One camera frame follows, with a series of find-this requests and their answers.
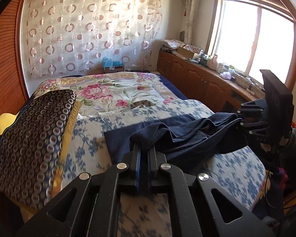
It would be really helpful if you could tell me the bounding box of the dark circle-patterned folded cloth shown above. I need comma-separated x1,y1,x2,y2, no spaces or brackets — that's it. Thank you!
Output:
0,89,77,209

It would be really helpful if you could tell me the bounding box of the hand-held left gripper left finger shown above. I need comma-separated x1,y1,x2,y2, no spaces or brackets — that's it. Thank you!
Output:
15,144,141,237

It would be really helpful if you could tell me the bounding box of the white window curtain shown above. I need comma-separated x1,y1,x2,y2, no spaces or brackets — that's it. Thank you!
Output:
185,0,200,45

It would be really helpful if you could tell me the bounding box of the cardboard box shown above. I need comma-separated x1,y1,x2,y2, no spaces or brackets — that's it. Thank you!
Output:
178,46,195,59

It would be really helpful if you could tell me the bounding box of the pile of printed fabric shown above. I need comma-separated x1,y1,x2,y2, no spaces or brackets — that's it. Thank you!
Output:
161,39,185,52

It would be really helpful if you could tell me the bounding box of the wooden cabinet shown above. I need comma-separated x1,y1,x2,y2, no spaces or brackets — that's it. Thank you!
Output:
158,49,267,111

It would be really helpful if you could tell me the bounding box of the teal tissue box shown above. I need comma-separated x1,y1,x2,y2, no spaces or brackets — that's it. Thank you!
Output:
102,57,125,73

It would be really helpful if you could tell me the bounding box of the black cable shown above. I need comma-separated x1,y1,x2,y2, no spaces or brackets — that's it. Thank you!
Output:
264,128,294,203

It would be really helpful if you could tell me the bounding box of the yellow patterned folded cloth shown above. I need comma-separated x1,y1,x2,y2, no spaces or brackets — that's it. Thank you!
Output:
52,101,82,190

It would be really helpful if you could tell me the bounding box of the wooden slatted wardrobe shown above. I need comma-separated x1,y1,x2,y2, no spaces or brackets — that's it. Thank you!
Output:
0,0,30,119

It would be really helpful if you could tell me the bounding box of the window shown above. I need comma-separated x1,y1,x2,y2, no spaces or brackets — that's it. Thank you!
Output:
205,0,296,84

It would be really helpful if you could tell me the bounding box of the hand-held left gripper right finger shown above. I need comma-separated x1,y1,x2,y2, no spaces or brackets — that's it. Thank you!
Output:
148,147,277,237

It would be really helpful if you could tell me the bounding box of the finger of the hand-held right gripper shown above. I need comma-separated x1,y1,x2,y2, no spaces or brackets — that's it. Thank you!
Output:
239,118,270,144
237,98,268,119

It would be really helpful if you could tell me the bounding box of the navy t-shirt orange print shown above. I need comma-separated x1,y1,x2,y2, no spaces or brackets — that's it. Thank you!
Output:
104,112,248,174

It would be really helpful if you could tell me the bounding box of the sheer circle-patterned curtain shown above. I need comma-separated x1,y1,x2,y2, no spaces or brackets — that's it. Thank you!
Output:
26,0,162,77

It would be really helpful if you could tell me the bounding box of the pink floral blanket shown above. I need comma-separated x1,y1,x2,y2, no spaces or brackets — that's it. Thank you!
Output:
35,71,188,119

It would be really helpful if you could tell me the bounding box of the blue and white floral sheet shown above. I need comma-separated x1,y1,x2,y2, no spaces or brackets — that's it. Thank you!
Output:
62,99,267,237

